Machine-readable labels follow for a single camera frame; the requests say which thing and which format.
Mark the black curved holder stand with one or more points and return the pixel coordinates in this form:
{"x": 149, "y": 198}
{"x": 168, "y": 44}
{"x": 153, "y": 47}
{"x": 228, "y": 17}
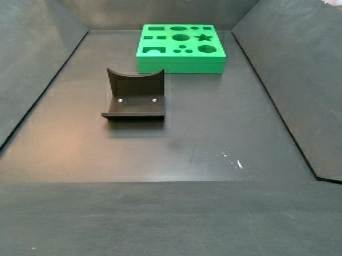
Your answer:
{"x": 137, "y": 95}

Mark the green shape sorter box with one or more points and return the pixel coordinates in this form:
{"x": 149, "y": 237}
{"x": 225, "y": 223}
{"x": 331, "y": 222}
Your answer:
{"x": 180, "y": 48}

